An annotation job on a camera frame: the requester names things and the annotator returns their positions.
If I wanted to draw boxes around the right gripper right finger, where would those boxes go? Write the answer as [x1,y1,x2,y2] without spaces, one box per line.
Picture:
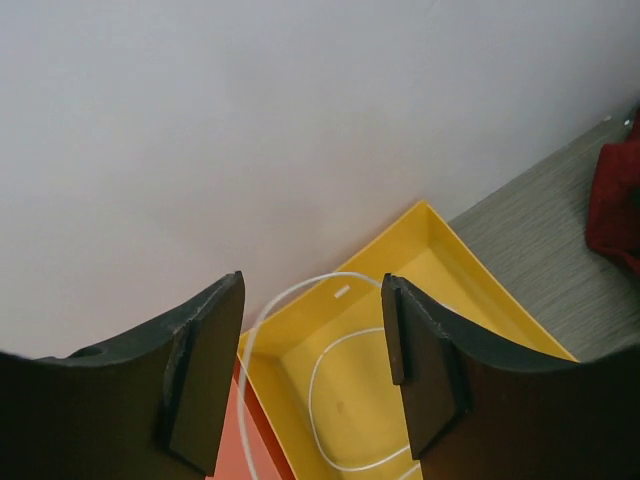
[381,275,639,479]

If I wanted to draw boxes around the dark red cloth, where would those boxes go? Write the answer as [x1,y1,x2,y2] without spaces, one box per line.
[585,112,639,274]

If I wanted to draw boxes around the orange plastic bin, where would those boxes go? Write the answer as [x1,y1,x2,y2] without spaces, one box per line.
[212,361,295,480]

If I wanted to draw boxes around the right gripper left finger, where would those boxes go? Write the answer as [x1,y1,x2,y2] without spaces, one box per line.
[1,272,245,479]

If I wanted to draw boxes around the yellow plastic bin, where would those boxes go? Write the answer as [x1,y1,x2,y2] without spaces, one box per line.
[238,202,569,479]

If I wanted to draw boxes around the white cable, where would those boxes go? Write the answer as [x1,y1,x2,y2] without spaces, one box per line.
[237,270,421,480]

